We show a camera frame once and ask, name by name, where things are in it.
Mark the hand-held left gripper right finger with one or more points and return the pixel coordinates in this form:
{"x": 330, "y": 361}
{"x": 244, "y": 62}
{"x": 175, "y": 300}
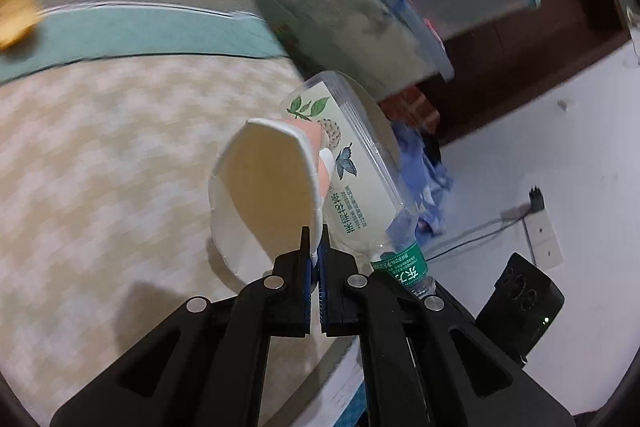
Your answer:
{"x": 400, "y": 347}

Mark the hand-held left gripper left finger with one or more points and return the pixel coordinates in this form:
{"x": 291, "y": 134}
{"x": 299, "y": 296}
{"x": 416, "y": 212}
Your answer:
{"x": 240, "y": 347}

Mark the pink paper cup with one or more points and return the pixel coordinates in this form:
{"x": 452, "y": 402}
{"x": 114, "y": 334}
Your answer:
{"x": 260, "y": 192}

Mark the clear plastic bottle green label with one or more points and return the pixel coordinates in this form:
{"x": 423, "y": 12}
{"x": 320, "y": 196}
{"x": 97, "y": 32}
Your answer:
{"x": 362, "y": 187}

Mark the blue cloth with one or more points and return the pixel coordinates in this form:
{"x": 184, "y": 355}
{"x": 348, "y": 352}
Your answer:
{"x": 422, "y": 177}

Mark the chevron patterned tablecloth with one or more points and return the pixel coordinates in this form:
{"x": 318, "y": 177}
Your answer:
{"x": 125, "y": 157}

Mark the red brick pattern box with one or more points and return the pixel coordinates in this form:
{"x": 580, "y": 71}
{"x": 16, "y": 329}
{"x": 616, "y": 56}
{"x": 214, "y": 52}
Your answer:
{"x": 412, "y": 107}

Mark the dark wooden cabinet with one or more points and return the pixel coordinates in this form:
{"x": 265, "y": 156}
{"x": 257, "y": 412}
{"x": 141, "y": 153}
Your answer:
{"x": 525, "y": 67}

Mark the clear storage box blue lid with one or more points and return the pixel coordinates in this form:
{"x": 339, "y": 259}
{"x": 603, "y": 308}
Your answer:
{"x": 350, "y": 17}

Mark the yellow wrapper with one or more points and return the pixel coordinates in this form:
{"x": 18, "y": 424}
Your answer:
{"x": 14, "y": 21}

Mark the white wall plate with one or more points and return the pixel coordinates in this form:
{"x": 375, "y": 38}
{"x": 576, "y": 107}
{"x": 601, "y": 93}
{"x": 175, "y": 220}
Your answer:
{"x": 544, "y": 239}

